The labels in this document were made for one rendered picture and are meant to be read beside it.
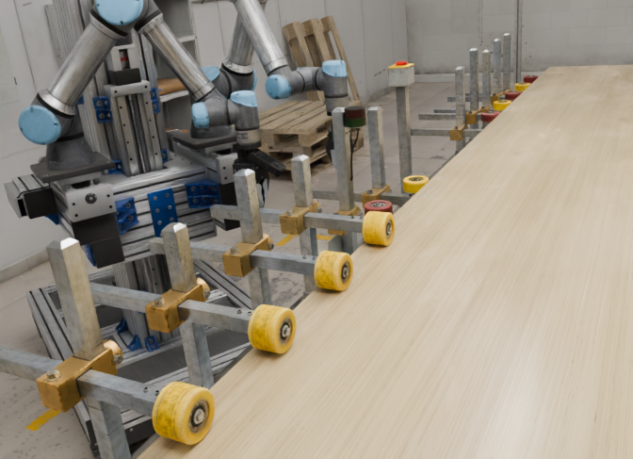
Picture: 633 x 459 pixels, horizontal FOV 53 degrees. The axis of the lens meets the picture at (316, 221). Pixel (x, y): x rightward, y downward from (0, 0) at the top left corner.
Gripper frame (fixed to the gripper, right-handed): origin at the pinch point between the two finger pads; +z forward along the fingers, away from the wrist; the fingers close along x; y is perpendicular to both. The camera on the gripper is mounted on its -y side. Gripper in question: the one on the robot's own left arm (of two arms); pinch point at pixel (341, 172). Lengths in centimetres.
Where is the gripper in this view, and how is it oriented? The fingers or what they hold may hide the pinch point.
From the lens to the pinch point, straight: 209.3
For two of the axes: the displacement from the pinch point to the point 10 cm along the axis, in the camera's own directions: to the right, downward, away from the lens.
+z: 0.9, 9.3, 3.5
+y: 1.3, -3.6, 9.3
